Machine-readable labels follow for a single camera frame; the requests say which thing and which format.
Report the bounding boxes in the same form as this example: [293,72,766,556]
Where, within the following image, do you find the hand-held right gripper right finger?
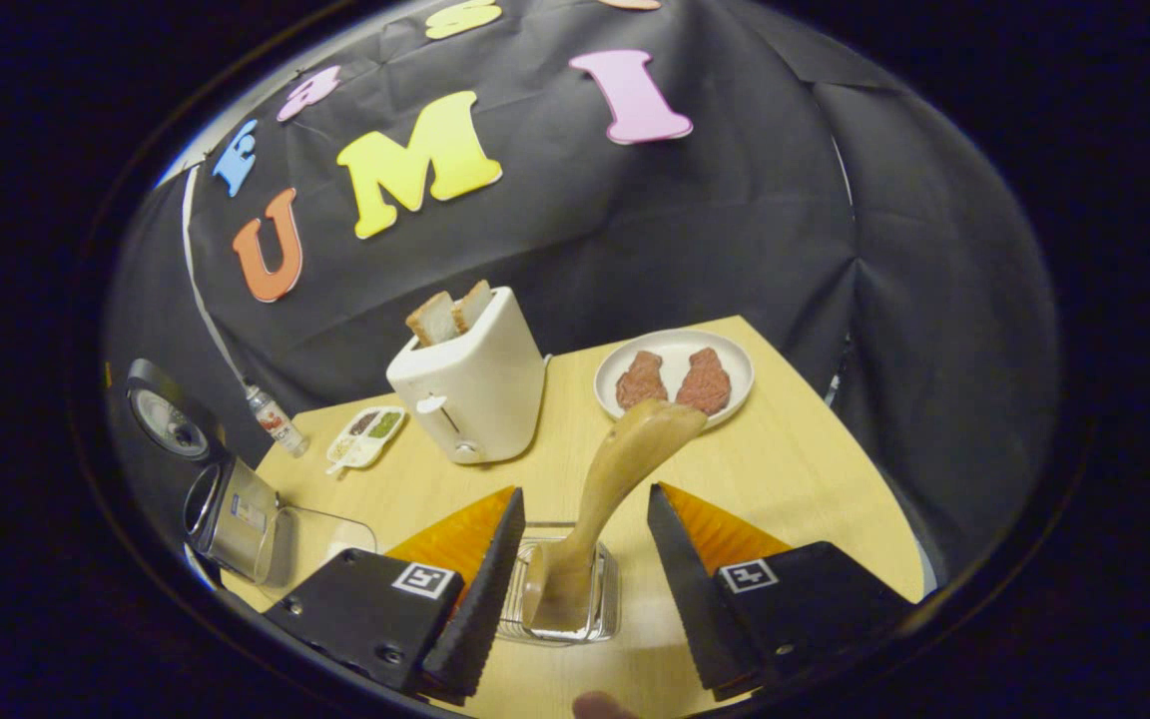
[647,482,915,700]

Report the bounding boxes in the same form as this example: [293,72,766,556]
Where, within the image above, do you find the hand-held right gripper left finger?
[264,486,526,705]

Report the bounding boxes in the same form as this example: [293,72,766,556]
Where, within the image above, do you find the metal wire chopstick holder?
[495,521,623,645]

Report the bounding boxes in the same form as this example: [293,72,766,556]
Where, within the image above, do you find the wooden spoon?
[525,397,709,632]

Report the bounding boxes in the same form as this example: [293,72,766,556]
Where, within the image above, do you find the dark grey rice cooker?
[124,358,285,588]

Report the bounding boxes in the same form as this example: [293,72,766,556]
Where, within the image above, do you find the white divided spice dish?
[325,405,407,475]

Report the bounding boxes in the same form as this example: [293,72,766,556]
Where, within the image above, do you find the brown meat piece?
[675,347,733,416]
[616,351,670,411]

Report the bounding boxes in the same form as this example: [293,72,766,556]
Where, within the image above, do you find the white toaster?
[385,287,548,465]

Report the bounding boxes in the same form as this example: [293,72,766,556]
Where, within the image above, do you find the white round plate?
[594,329,756,430]

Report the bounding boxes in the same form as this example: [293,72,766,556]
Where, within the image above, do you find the small clear red-label bottle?
[245,384,309,458]

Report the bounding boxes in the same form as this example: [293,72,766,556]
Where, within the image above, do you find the toast bread slice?
[405,291,459,348]
[452,280,494,334]

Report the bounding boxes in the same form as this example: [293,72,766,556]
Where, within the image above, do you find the black backdrop cloth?
[101,0,1065,600]

